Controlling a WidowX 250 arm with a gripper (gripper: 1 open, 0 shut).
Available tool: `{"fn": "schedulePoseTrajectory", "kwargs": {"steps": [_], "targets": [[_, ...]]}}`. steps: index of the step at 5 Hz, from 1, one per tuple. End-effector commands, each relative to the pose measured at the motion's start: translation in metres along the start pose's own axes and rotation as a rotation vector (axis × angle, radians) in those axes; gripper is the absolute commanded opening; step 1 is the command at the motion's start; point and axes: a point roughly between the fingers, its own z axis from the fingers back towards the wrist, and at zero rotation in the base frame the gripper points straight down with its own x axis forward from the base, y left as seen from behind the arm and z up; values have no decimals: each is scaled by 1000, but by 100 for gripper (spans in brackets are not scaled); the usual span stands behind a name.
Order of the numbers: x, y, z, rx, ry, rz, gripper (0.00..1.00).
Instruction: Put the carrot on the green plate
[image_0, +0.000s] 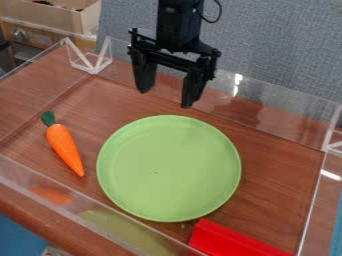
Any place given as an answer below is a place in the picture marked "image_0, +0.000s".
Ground green round plate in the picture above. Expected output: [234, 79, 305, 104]
[96, 115, 242, 222]

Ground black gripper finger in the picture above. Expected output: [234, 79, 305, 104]
[181, 70, 209, 109]
[132, 53, 158, 93]

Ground clear acrylic tray wall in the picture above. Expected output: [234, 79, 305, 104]
[0, 40, 342, 256]

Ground cardboard box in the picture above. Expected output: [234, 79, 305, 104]
[0, 0, 102, 34]

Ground black cable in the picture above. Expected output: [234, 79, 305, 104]
[198, 0, 223, 24]

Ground orange toy carrot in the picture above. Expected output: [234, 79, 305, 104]
[42, 111, 86, 177]

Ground red plastic block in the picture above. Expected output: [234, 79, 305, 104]
[189, 219, 294, 256]

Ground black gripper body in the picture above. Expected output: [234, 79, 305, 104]
[128, 0, 222, 80]

